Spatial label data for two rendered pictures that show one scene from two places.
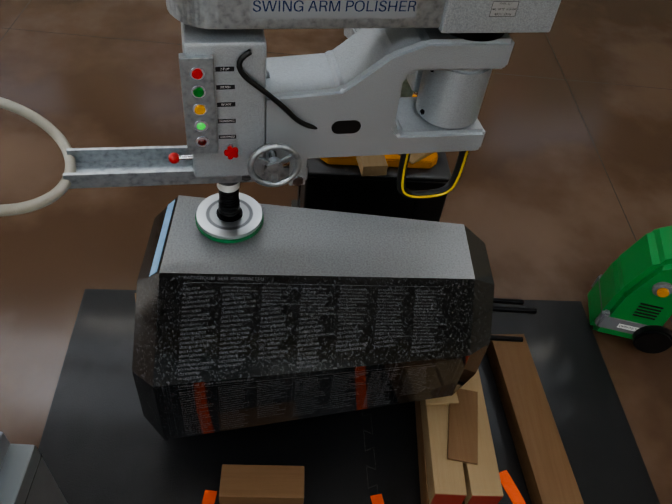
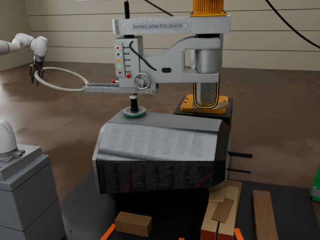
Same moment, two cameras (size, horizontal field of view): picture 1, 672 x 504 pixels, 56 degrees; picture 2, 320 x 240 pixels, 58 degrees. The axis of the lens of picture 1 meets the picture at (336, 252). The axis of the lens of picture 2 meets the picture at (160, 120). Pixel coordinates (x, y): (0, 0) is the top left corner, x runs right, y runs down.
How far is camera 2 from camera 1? 1.30 m
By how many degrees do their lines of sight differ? 31
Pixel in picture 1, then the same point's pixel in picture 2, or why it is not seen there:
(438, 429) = (211, 209)
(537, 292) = (285, 183)
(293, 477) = (145, 219)
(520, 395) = (260, 211)
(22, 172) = (91, 133)
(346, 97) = (165, 58)
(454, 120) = (205, 69)
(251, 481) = (128, 217)
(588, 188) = not seen: outside the picture
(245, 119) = (133, 65)
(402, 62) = (181, 45)
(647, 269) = not seen: outside the picture
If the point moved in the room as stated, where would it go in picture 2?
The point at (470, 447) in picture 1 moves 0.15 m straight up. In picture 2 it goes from (223, 216) to (224, 201)
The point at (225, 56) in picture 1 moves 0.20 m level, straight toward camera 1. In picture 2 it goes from (126, 43) to (118, 47)
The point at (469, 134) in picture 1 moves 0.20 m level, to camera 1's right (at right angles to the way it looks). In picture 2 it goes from (212, 75) to (236, 76)
